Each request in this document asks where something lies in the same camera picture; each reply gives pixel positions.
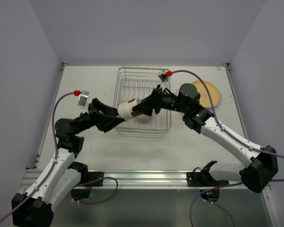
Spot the white bowl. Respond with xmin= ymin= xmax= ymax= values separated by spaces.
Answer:
xmin=135 ymin=114 xmax=152 ymax=124

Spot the white and brown cup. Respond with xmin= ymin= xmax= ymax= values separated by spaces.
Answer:
xmin=117 ymin=98 xmax=141 ymax=121

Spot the yellow plate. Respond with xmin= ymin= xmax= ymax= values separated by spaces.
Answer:
xmin=191 ymin=80 xmax=222 ymax=108

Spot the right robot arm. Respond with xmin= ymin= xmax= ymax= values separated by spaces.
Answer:
xmin=133 ymin=83 xmax=278 ymax=193

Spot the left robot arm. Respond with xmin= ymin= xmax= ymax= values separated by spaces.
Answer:
xmin=11 ymin=98 xmax=126 ymax=227

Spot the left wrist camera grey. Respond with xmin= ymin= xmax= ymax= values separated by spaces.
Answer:
xmin=78 ymin=90 xmax=89 ymax=108

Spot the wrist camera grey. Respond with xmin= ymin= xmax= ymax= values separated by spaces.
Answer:
xmin=78 ymin=90 xmax=89 ymax=108
xmin=157 ymin=70 xmax=169 ymax=89

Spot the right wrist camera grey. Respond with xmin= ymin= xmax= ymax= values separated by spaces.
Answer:
xmin=157 ymin=70 xmax=169 ymax=89

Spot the metal wire dish rack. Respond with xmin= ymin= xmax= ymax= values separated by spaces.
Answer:
xmin=114 ymin=67 xmax=171 ymax=136

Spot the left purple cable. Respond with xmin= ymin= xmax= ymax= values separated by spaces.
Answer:
xmin=0 ymin=89 xmax=119 ymax=227

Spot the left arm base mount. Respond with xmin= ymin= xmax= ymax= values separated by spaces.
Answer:
xmin=71 ymin=172 xmax=104 ymax=200

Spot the aluminium front rail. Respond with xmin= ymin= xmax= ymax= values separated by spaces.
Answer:
xmin=21 ymin=169 xmax=270 ymax=190

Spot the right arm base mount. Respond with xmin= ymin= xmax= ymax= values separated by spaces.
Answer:
xmin=186 ymin=161 xmax=229 ymax=202

